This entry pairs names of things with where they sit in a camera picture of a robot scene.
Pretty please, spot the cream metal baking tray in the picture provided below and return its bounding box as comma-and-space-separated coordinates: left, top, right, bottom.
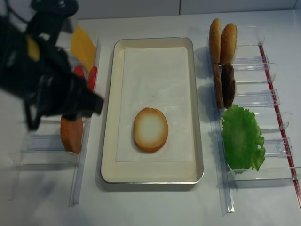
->
101, 37, 204, 184

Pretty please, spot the thin red tomato slice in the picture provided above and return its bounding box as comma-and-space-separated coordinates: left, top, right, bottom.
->
87, 66, 97, 91

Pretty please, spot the golden bun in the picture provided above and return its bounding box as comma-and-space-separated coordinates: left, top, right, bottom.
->
209, 18, 221, 64
220, 23, 237, 64

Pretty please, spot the brown meat patty left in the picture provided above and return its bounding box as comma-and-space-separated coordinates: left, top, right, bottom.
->
213, 64, 223, 109

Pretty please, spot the clear acrylic right rack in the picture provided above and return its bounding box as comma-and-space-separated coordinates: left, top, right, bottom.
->
206, 26, 301, 214

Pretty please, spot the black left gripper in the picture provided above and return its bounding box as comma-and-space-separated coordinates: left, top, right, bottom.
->
24, 72, 104, 129

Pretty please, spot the golden bun right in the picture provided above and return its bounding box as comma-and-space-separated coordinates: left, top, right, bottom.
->
220, 23, 237, 64

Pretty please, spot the clear acrylic rack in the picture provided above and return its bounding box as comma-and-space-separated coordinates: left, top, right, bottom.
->
9, 35, 102, 208
206, 26, 301, 214

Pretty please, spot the brown bread slice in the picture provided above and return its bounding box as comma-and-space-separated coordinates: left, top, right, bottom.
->
60, 117, 83, 154

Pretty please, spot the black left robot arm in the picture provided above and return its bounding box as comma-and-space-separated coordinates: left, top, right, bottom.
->
0, 0, 104, 131

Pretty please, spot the clear acrylic left rack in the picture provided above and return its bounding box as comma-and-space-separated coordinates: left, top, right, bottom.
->
9, 35, 102, 208

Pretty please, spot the white paper sheet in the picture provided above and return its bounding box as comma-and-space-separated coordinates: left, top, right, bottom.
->
116, 47, 194, 161

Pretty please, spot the dark meat patty right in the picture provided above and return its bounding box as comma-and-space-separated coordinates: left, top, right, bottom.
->
221, 63, 236, 109

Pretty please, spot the bread slice white face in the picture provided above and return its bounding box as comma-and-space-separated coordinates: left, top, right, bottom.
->
133, 107, 168, 153

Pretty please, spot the golden bun left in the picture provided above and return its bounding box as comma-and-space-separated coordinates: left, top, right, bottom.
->
209, 18, 221, 64

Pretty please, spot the yellow cheese slice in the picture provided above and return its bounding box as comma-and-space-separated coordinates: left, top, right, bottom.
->
70, 26, 96, 72

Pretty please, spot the green lettuce leaf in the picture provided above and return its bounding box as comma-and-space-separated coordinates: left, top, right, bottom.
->
222, 105, 266, 171

